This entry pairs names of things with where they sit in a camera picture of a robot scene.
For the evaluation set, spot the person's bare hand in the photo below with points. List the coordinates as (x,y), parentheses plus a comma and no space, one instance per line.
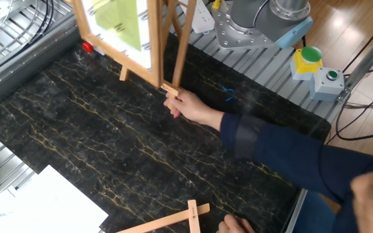
(189,106)
(235,226)

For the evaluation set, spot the white photo frame cardboard back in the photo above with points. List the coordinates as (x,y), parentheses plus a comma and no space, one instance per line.
(118,29)

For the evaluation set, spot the person's navy sleeved forearm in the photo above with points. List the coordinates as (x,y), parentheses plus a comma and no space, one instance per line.
(287,152)

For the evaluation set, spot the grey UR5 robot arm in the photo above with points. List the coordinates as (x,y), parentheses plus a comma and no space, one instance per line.
(257,19)

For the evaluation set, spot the small wooden tabletop easel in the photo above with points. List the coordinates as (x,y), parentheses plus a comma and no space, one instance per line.
(167,220)

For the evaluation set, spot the person's blue jeans leg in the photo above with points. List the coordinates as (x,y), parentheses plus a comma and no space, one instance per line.
(312,213)

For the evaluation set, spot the black marble table slab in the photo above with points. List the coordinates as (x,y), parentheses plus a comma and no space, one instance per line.
(108,129)

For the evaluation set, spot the white power strip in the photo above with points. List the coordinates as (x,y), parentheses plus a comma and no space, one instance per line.
(204,19)

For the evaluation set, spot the yellow plastic clip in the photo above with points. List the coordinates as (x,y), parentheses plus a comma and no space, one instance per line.
(216,4)

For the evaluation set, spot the person's navy jacket torso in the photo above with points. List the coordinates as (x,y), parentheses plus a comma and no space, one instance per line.
(345,220)

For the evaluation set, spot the red emergency stop button box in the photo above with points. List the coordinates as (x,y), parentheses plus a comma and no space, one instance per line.
(87,47)

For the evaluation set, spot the yellow green button box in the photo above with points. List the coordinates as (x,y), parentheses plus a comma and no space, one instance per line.
(304,66)

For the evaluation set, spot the grey green push button box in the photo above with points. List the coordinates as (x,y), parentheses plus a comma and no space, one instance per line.
(325,87)

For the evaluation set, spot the white paper sheets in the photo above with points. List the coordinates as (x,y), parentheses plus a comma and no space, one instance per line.
(44,207)

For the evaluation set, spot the silver perforated mounting plate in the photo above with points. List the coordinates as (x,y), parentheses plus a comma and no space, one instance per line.
(2,8)

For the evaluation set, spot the aluminium profile corner post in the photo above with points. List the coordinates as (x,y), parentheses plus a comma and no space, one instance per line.
(371,55)

